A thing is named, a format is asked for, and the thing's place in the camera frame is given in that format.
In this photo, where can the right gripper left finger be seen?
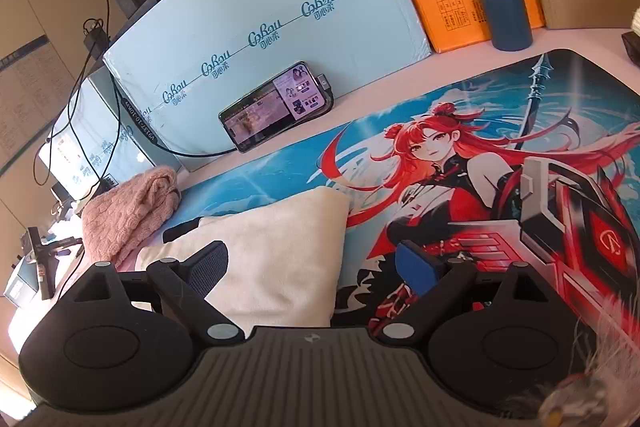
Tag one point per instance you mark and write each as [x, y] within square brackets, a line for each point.
[183, 286]

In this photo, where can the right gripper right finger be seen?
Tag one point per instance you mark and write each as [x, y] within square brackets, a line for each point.
[437, 284]

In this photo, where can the white garment with black cuffs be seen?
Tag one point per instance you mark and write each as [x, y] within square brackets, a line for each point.
[283, 263]

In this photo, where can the pink knitted sweater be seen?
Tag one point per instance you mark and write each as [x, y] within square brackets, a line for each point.
[117, 222]

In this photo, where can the black tripod stand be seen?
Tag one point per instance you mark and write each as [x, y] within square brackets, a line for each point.
[45, 257]

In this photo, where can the anime printed desk mat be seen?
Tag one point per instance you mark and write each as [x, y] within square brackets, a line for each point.
[535, 162]

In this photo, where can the smartphone with lit screen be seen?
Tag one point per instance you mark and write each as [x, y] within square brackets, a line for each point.
[286, 101]

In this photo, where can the light blue tissue carton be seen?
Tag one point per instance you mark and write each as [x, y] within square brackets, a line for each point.
[185, 61]

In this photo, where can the cream knitted sweater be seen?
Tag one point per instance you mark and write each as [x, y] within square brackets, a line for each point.
[635, 23]

